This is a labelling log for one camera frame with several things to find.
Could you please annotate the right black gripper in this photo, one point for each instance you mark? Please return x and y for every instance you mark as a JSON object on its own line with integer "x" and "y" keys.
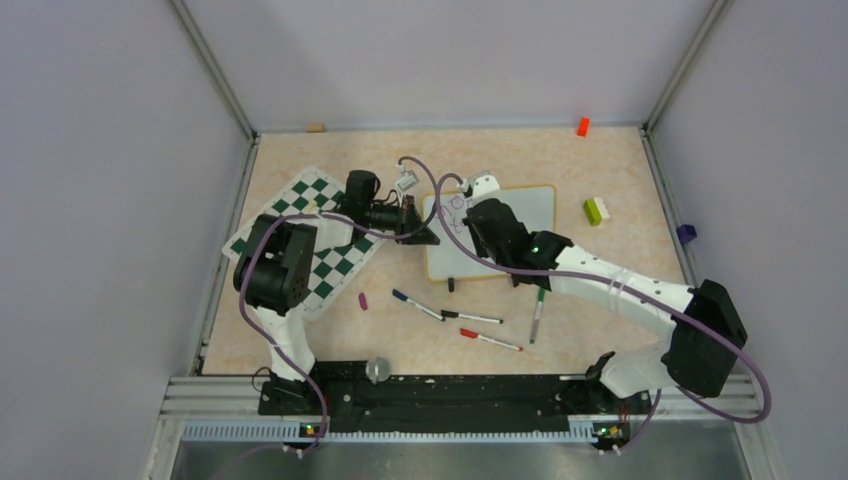
{"x": 479, "y": 247}

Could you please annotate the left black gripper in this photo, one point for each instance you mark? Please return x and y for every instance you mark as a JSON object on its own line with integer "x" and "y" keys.
{"x": 407, "y": 218}

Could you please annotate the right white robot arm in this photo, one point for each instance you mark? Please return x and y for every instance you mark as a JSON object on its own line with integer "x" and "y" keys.
{"x": 692, "y": 324}

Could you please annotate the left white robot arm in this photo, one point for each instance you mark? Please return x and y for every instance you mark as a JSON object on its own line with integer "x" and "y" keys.
{"x": 299, "y": 255}

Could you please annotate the yellow-framed whiteboard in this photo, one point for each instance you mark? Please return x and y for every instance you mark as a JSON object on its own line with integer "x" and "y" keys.
{"x": 533, "y": 205}

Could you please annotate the green capped marker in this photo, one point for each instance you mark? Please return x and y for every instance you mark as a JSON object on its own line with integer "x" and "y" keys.
{"x": 537, "y": 315}

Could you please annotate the blue capped marker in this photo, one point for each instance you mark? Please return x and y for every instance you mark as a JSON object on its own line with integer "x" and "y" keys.
{"x": 430, "y": 312}

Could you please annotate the green white chess mat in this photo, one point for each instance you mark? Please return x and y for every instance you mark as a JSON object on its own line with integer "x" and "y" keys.
{"x": 332, "y": 269}

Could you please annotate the black capped marker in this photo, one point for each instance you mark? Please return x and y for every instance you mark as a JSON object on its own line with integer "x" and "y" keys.
{"x": 473, "y": 317}

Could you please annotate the green white toy block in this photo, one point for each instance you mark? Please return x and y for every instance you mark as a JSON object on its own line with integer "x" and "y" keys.
{"x": 596, "y": 211}

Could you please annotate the red capped marker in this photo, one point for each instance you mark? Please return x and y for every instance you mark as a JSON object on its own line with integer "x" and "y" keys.
{"x": 477, "y": 336}

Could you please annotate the wooden cork piece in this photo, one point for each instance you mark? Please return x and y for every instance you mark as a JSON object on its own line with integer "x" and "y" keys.
{"x": 315, "y": 128}

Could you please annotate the orange toy block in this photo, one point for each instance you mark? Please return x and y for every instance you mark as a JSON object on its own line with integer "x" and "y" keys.
{"x": 583, "y": 127}

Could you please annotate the purple toy block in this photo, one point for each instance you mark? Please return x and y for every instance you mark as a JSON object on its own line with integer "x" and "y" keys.
{"x": 686, "y": 233}

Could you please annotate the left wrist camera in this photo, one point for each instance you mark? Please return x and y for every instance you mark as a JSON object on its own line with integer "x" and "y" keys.
{"x": 407, "y": 181}

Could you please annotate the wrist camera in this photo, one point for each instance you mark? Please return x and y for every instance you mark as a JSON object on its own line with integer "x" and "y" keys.
{"x": 407, "y": 181}
{"x": 481, "y": 185}

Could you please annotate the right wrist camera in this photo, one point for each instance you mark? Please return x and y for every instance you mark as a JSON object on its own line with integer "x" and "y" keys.
{"x": 481, "y": 185}

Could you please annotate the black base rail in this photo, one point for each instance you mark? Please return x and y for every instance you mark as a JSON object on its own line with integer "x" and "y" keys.
{"x": 443, "y": 404}

